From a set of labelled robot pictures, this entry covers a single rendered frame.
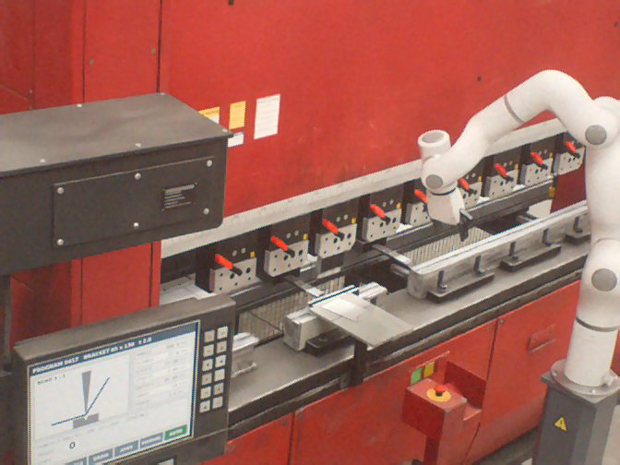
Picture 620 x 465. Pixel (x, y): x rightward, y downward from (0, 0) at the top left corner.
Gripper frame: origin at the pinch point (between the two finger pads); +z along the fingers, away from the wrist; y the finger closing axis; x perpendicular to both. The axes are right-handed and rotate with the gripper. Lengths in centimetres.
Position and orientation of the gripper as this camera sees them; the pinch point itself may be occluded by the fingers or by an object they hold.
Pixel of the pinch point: (451, 232)
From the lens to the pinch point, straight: 346.3
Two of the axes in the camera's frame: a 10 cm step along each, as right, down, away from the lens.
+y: 7.2, 2.5, -6.5
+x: 6.6, -5.4, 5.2
